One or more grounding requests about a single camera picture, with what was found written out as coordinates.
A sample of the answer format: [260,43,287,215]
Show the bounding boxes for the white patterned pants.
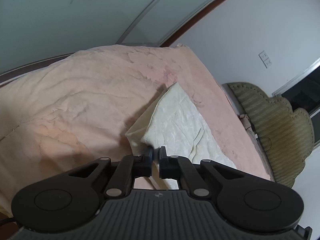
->
[125,81,238,190]

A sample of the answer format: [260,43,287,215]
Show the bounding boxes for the pink bed blanket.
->
[1,45,271,215]

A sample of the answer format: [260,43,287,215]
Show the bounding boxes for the grey brown bed sheet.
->
[222,83,274,181]

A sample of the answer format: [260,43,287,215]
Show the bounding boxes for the olive green padded headboard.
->
[228,82,315,187]

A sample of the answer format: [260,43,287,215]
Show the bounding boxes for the brown wooden wardrobe trim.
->
[160,0,226,47]

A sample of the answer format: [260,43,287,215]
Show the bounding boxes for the dark window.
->
[272,59,319,117]

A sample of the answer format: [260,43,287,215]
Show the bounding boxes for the white wardrobe with flowers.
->
[1,0,214,82]

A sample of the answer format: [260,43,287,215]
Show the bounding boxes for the white wall socket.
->
[259,51,272,68]

